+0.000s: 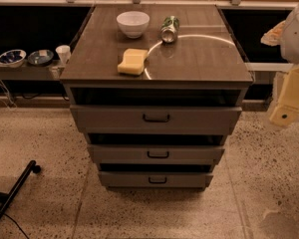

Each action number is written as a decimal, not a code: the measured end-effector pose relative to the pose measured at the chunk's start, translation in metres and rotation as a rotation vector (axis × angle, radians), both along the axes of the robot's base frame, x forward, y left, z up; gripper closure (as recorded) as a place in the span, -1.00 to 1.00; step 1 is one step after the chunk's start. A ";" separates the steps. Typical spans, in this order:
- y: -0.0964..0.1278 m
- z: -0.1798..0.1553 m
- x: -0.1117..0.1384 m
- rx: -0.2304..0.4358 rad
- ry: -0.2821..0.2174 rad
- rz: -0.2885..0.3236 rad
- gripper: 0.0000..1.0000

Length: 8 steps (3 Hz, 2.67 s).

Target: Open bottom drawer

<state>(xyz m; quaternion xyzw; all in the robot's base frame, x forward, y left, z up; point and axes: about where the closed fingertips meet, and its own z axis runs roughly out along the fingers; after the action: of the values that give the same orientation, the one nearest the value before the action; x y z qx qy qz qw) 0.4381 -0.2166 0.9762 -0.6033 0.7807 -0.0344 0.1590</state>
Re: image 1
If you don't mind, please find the grey top drawer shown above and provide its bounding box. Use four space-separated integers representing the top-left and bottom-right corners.
70 105 241 135

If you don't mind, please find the green soda can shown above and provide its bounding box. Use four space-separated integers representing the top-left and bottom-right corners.
160 16 179 44

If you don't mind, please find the white paper cup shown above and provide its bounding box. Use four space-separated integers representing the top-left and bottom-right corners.
56 45 71 65

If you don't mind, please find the dark blue shallow bowl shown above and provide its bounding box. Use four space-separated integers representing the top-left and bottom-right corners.
27 50 54 67

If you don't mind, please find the grey three-drawer cabinet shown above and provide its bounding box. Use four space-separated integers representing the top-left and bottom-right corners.
59 3 255 190

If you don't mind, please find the grey drawer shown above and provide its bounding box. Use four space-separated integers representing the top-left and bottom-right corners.
99 171 213 188
70 105 241 135
88 144 224 164

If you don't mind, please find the blue patterned bowl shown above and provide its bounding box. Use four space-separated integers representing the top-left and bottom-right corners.
0 49 26 68

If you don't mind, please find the grey bottom drawer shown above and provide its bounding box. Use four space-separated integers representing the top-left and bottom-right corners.
99 171 213 188

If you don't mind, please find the yellow sponge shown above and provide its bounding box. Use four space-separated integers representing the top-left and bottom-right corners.
118 49 148 76

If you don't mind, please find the black stand leg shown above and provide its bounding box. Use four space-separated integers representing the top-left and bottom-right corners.
0 160 41 220

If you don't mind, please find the grey middle drawer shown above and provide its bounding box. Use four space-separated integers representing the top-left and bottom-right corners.
88 144 224 164

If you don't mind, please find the white hanging cable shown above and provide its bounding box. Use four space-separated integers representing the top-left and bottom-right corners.
0 63 18 110

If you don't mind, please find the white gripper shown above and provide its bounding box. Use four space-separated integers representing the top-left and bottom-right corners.
269 65 299 127

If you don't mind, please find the black floor cable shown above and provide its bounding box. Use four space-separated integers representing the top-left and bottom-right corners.
0 204 31 239

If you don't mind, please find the white ceramic bowl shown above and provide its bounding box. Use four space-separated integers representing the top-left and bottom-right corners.
117 11 150 39

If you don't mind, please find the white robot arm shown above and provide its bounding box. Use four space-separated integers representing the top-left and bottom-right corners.
260 4 299 127

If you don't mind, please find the grey side shelf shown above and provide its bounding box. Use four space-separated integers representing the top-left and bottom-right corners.
0 60 64 81

